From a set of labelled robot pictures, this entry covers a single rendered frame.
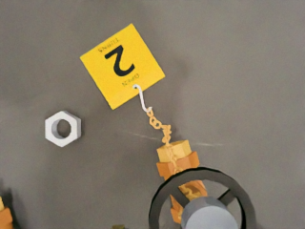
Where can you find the grey hex nut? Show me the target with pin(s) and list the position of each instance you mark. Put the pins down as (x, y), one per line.
(51, 133)

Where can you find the yellow number tag with chain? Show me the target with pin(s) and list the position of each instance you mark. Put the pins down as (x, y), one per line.
(122, 63)

